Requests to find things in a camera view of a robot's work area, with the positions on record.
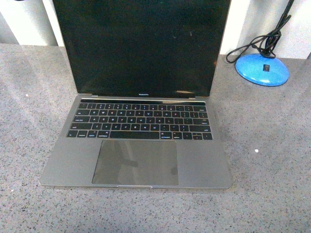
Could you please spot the grey laptop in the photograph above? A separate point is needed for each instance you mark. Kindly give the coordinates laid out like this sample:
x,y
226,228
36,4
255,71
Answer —
x,y
142,118

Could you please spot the blue desk lamp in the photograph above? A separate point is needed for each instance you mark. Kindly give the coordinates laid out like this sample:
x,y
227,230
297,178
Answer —
x,y
264,68

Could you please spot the white curtain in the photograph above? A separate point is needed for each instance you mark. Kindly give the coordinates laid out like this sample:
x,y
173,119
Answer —
x,y
33,22

